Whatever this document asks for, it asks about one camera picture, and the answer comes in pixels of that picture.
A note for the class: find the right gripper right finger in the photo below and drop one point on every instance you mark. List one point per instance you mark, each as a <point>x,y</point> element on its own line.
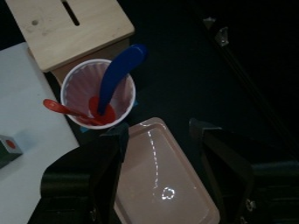
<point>226,175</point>

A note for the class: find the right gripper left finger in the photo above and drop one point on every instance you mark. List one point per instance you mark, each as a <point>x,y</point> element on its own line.
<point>82,180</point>

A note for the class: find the pink rectangular plate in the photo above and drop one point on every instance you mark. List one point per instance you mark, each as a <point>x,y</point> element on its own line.
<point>163,175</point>

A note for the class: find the toy sushi roll block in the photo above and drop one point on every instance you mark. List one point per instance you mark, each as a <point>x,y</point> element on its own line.
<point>7,150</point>

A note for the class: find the red plastic toy knife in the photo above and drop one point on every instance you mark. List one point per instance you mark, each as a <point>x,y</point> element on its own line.
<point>58,108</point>

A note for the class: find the white cutting board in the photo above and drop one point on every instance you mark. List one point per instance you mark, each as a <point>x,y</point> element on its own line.
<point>31,102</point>

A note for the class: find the red plastic cup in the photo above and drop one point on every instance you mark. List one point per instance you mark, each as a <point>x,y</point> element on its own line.
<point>79,84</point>

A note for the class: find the blue plastic utensil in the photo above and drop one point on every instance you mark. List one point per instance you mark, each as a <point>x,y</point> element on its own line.
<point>116,70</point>

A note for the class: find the wooden box with red front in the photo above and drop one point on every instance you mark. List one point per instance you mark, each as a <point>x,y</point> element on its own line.
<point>78,32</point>

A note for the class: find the black frame rail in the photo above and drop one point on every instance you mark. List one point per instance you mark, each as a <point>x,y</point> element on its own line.
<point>249,84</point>

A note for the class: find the small metal frame bracket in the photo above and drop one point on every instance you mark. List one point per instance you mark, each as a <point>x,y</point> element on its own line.
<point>209,21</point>
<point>222,36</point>

